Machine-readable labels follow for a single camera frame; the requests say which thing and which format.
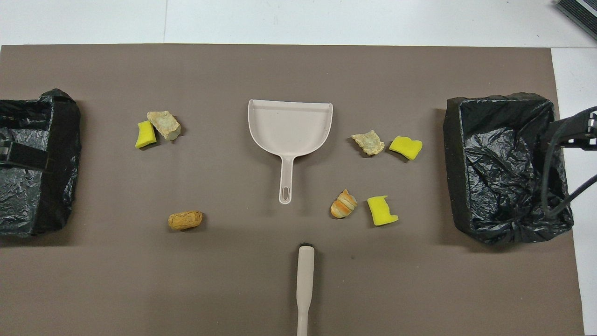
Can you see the brown paper table mat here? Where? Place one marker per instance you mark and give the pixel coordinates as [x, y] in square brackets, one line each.
[233, 70]

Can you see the yellow notched sponge piece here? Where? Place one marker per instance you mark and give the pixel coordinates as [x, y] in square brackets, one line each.
[381, 212]

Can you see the yellow sponge with green backing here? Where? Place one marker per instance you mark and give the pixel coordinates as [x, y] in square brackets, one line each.
[145, 135]

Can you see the brown peanut-shaped bread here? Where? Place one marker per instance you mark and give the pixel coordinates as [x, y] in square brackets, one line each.
[185, 220]

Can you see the pale crumpled beige chunk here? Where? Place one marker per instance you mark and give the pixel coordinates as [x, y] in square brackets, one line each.
[369, 143]

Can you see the yellow rounded sponge piece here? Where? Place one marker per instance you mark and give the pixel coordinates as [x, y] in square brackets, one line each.
[406, 147]

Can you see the striped toy croissant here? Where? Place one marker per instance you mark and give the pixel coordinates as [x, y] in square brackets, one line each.
[343, 205]

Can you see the beige stone-like chunk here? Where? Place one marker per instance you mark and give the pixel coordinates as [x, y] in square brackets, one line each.
[164, 123]

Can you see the black bag lined bin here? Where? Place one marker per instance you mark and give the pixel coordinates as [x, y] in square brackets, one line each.
[28, 200]
[494, 163]

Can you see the beige hand brush black bristles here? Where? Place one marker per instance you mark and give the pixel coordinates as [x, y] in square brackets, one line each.
[305, 270]

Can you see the dark ribbed device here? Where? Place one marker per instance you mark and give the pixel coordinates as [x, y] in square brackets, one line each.
[580, 11]

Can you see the beige plastic dustpan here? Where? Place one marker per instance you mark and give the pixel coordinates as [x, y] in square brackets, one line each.
[289, 126]

